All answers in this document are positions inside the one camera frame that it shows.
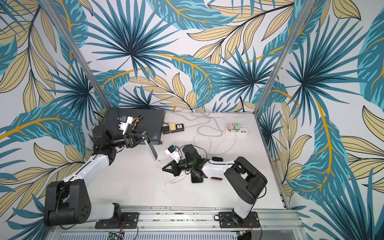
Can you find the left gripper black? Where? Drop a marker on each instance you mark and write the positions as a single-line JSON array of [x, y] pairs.
[[129, 140]]

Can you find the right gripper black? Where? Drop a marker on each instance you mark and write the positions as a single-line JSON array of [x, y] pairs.
[[175, 166]]

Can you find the black phone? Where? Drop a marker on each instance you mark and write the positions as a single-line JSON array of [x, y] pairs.
[[195, 179], [150, 146]]

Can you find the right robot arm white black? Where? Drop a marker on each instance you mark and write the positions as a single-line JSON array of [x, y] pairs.
[[245, 179]]

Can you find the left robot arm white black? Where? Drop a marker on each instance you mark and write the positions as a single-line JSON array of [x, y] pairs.
[[67, 201]]

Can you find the yellow black pliers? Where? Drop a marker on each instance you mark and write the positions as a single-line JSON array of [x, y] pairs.
[[136, 121]]

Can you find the black power socket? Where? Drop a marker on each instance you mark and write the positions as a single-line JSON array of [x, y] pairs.
[[166, 129]]

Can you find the pink charger plug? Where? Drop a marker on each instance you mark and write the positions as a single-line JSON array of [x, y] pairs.
[[230, 127]]

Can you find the green charger plug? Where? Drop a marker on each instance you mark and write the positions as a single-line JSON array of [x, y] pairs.
[[237, 126]]

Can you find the white power strip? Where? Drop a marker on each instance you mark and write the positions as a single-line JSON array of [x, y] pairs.
[[239, 133]]

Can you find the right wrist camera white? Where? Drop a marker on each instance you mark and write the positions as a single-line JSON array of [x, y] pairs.
[[174, 152]]

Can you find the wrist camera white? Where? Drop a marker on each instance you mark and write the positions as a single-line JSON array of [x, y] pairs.
[[124, 122], [174, 152]]

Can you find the dark grey network switch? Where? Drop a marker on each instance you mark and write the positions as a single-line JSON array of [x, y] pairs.
[[151, 122]]

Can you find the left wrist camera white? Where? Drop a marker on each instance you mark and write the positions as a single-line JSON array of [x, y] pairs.
[[124, 122]]

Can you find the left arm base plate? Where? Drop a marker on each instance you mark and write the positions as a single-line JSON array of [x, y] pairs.
[[126, 221]]

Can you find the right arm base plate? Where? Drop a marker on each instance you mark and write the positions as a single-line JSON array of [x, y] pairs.
[[229, 220]]

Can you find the left aluminium corner post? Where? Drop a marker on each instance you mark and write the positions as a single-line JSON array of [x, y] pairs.
[[64, 31]]

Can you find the aluminium corner post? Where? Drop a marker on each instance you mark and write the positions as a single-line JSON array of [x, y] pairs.
[[298, 24], [64, 31]]

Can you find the aluminium front rail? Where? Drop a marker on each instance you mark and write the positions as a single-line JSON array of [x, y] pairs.
[[166, 223]]

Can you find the right aluminium corner post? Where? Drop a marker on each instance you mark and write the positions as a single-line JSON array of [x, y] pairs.
[[298, 24]]

